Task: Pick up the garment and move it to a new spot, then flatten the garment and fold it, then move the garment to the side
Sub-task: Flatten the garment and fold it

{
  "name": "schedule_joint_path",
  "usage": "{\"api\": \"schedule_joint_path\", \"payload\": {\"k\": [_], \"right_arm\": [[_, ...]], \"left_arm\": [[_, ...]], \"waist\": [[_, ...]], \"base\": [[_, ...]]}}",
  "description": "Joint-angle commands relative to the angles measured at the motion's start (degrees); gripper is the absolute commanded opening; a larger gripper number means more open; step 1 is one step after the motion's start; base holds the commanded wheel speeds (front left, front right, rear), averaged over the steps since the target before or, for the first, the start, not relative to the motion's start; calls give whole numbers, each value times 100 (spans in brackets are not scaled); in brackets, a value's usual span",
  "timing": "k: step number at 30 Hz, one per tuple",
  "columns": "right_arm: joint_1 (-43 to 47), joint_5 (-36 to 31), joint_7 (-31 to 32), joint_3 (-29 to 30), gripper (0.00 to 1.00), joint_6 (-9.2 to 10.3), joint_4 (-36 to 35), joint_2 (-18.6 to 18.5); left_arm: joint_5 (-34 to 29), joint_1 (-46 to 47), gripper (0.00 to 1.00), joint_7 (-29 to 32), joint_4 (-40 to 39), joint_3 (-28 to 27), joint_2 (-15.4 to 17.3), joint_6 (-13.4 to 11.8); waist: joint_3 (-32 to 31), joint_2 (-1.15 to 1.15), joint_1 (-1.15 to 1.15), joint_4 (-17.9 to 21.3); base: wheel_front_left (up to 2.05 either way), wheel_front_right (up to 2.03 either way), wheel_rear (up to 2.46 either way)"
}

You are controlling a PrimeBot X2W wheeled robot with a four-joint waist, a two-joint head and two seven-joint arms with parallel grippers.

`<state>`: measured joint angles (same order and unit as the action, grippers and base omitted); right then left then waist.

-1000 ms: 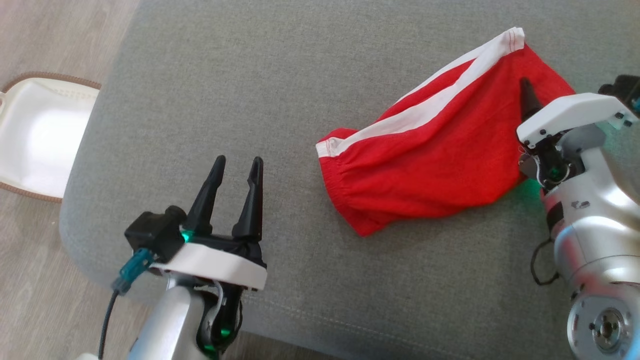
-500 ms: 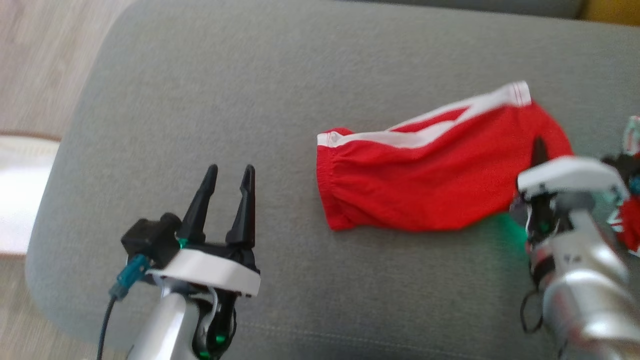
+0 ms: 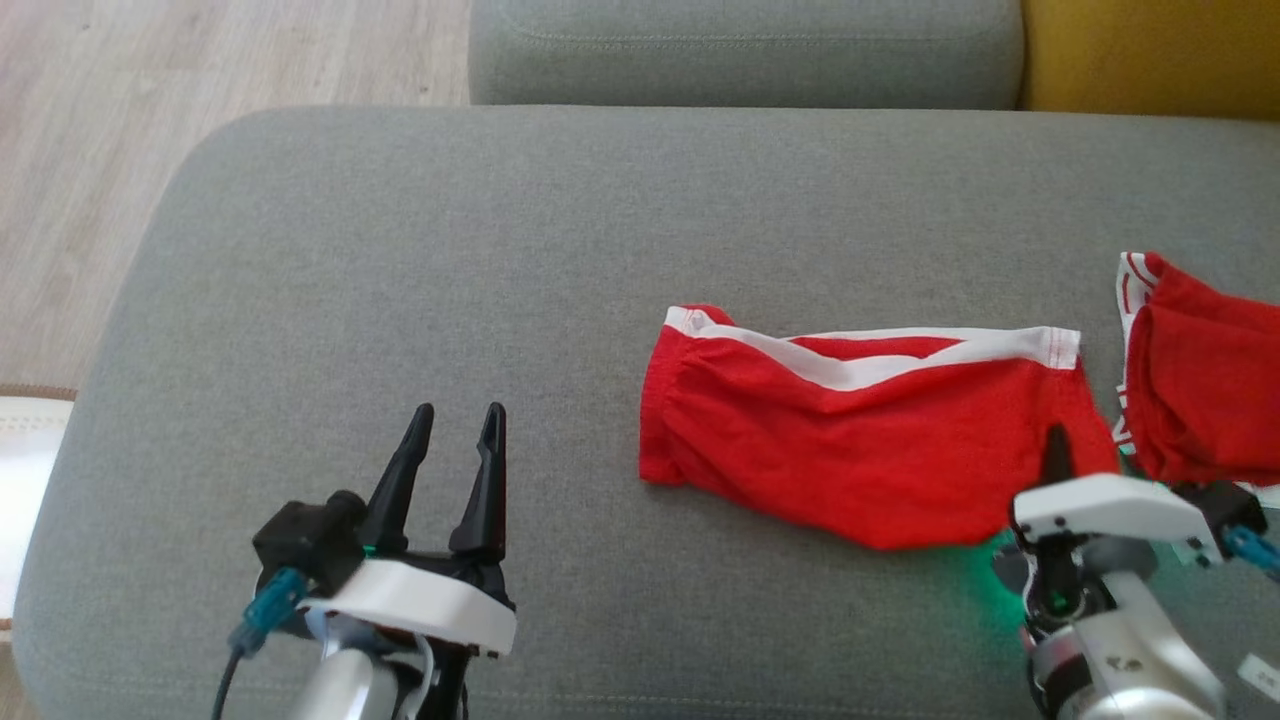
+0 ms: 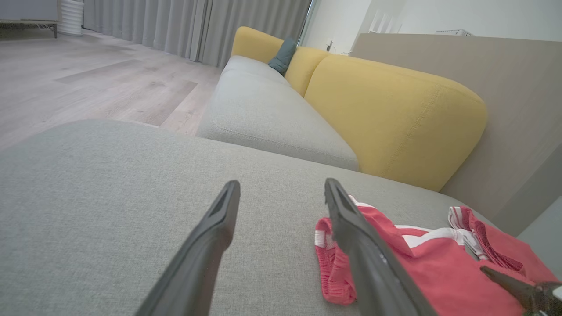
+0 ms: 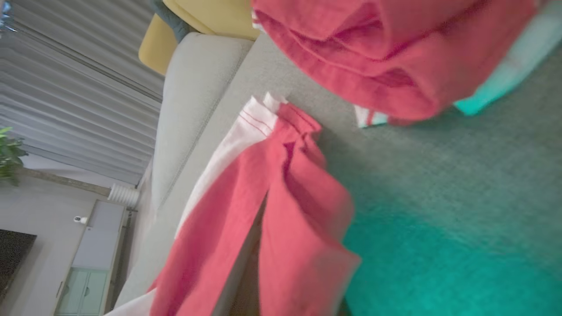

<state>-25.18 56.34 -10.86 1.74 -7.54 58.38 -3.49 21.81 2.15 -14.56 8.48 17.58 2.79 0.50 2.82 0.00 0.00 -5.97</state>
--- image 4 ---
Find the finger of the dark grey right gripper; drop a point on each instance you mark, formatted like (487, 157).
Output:
(518, 285)

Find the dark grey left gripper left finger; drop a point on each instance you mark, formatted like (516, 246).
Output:
(197, 263)

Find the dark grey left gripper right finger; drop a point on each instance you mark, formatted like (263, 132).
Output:
(373, 272)

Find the red garment thin white stripes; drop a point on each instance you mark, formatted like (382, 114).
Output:
(509, 245)

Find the red garment broad white stripe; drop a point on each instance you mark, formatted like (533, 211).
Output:
(439, 272)

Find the yellow sofa backrest cushion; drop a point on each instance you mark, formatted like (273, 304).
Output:
(305, 66)
(254, 44)
(395, 118)

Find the grey sofa seat cushion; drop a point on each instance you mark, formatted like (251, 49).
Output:
(263, 114)
(246, 66)

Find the beige partition board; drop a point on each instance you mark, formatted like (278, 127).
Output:
(518, 87)

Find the teal throw pillow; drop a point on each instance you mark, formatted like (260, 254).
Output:
(283, 57)

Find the grey pleated curtain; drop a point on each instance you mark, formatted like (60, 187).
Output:
(175, 22)

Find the white slatted railing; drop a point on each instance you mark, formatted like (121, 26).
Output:
(384, 22)

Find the white ribbed planter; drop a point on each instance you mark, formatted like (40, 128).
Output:
(71, 17)

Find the grey low cabinet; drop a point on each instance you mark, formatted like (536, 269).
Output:
(26, 8)

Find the white wall socket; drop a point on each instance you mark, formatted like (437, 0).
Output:
(329, 45)

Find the silver vertical frame strip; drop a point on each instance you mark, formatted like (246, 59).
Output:
(307, 19)

